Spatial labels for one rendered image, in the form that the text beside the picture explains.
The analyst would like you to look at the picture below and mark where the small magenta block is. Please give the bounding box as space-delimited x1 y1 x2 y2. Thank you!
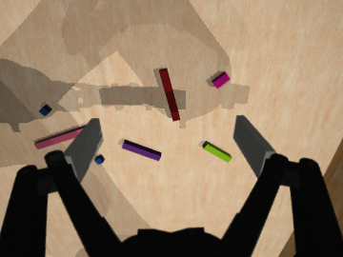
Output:
212 71 231 89

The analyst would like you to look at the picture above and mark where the pink rod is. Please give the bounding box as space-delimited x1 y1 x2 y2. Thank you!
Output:
34 126 84 149

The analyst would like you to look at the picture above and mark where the purple rod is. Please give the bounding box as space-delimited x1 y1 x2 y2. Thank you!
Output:
122 140 161 161

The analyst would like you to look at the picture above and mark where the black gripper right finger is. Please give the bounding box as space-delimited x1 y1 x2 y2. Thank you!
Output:
209 115 343 257

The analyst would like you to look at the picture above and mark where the small blue cube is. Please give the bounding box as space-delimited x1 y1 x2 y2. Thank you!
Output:
39 105 52 116
94 155 105 165

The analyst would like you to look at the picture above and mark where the lime green rod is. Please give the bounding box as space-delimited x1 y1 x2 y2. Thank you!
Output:
202 141 232 163

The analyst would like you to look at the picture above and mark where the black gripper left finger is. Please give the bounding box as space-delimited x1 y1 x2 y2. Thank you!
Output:
0 118 132 257

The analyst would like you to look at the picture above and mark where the dark red rod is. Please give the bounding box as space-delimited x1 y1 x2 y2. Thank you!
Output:
159 69 180 121

